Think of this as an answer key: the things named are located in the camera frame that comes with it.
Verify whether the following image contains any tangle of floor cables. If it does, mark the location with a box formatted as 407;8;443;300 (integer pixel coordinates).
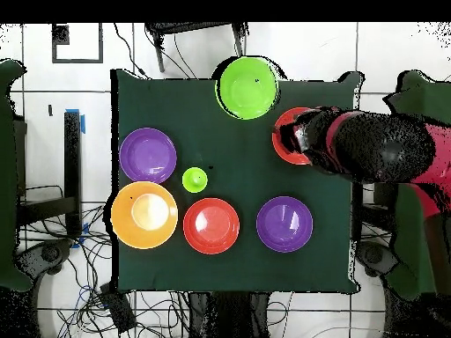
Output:
17;184;191;338

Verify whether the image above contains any black square floor frame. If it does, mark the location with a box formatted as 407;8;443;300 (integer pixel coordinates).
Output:
51;23;104;64

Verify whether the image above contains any large orange plastic bowl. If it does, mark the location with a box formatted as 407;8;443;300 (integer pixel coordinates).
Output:
110;180;180;250

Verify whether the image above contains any neighbouring green table cloth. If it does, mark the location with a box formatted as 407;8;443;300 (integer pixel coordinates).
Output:
383;70;451;300
0;58;33;291

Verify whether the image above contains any blue tape strip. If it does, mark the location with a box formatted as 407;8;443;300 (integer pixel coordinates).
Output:
64;107;86;135

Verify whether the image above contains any dark green tablecloth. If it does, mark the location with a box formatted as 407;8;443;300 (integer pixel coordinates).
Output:
110;68;364;295

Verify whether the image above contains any green plastic bowl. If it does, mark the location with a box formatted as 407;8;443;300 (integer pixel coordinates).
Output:
214;55;280;121

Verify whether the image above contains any black metal frame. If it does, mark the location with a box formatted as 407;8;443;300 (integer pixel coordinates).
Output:
15;111;83;237
353;180;399;233

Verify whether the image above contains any green plastic cup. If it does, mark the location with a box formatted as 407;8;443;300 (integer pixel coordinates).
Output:
181;166;209;194

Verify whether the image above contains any black floor cable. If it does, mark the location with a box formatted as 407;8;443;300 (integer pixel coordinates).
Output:
113;22;148;77

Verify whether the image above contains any purple plastic bowl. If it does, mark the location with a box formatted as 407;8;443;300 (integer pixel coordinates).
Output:
118;127;178;185
255;195;314;254

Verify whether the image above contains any black camera stand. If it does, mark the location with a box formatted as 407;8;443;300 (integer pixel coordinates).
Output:
144;22;249;73

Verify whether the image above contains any black power adapter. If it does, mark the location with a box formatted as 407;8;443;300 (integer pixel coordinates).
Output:
98;283;137;334

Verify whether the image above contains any orange-red plastic bowl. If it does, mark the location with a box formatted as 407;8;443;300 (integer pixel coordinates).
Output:
271;107;314;165
182;197;241;255

